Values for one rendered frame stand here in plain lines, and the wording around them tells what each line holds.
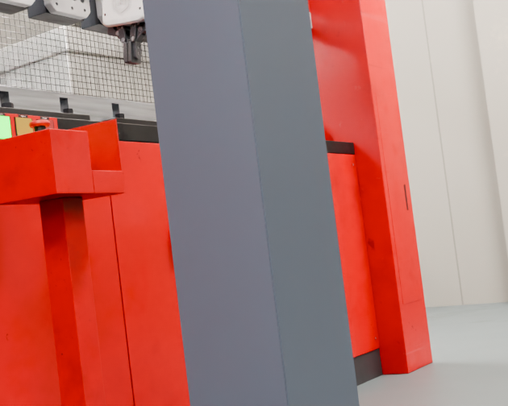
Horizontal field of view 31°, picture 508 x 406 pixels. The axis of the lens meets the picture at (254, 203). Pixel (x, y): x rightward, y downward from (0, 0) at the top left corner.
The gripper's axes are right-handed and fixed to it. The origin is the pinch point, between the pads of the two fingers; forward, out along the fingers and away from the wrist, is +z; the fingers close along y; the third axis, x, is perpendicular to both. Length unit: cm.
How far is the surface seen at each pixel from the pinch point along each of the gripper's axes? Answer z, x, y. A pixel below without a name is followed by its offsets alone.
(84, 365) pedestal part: 59, -7, -9
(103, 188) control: 25.4, -1.7, -7.1
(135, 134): 10, 48, -36
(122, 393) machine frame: 73, 32, -31
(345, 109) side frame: -6, 179, -35
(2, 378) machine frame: 63, -4, -33
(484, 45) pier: -63, 417, -46
